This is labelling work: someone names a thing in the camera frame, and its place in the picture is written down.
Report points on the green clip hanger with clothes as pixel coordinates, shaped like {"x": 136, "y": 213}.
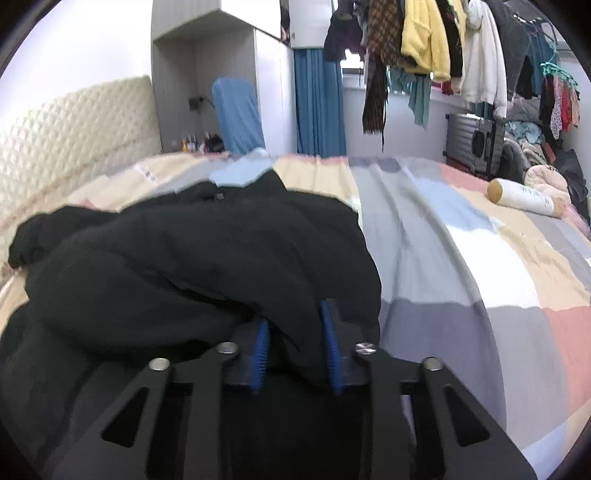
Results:
{"x": 558, "y": 101}

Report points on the dark hanging jacket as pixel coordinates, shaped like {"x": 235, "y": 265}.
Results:
{"x": 339, "y": 37}

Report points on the black hanging garment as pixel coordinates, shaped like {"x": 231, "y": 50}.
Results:
{"x": 455, "y": 50}

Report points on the wall socket with plug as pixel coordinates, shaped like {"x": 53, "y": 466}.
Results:
{"x": 196, "y": 104}

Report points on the blue covered chair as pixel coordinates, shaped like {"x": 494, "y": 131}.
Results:
{"x": 235, "y": 115}

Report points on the cream quilted headboard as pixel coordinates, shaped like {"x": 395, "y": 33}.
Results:
{"x": 69, "y": 138}

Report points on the grey hanging garment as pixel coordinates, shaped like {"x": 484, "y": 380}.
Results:
{"x": 512, "y": 32}

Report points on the window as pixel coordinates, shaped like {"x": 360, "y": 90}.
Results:
{"x": 353, "y": 60}

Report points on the group of cosmetic bottles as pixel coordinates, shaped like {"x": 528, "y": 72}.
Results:
{"x": 189, "y": 145}

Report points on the blue curtain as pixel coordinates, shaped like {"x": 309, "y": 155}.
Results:
{"x": 318, "y": 106}

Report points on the patchwork blanket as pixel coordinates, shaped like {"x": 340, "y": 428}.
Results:
{"x": 438, "y": 258}

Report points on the dark teal hanging garment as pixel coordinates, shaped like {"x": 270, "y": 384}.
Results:
{"x": 542, "y": 55}

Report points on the grey wardrobe cabinet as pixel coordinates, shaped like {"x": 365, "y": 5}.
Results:
{"x": 272, "y": 92}

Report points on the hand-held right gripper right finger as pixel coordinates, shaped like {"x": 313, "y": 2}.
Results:
{"x": 330, "y": 350}

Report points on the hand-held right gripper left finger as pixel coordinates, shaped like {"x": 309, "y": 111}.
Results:
{"x": 258, "y": 355}

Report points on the white cylindrical tube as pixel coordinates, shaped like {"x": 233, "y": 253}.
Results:
{"x": 521, "y": 196}

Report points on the black garment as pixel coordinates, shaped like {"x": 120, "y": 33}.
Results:
{"x": 455, "y": 50}
{"x": 184, "y": 267}

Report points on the grey suitcase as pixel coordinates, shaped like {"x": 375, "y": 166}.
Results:
{"x": 461, "y": 138}

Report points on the pile of clothes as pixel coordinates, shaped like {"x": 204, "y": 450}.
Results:
{"x": 545, "y": 177}

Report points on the yellow hanging jacket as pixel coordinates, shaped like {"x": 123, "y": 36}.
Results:
{"x": 425, "y": 41}

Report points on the white hanging hoodie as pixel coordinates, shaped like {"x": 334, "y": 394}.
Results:
{"x": 482, "y": 60}

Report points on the plaid hanging shirt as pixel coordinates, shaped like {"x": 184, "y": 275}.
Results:
{"x": 383, "y": 32}

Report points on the black bag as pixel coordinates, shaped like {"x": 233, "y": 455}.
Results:
{"x": 570, "y": 170}

